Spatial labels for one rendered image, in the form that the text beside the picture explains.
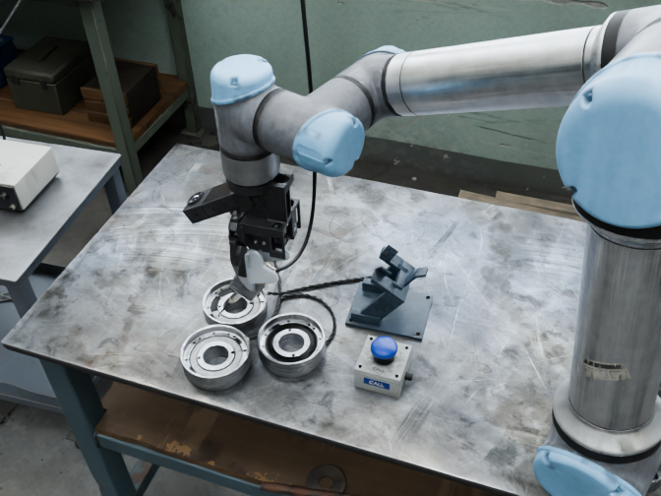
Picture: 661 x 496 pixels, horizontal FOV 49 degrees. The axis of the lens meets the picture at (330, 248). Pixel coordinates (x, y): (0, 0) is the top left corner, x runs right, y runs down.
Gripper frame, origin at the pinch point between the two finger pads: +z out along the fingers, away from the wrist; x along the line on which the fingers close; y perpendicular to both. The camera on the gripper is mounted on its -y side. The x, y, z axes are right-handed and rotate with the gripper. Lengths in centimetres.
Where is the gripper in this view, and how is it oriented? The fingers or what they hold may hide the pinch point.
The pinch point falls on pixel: (251, 277)
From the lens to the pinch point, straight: 110.1
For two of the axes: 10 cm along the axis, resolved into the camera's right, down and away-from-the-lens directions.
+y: 9.6, 1.8, -2.2
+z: 0.2, 7.4, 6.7
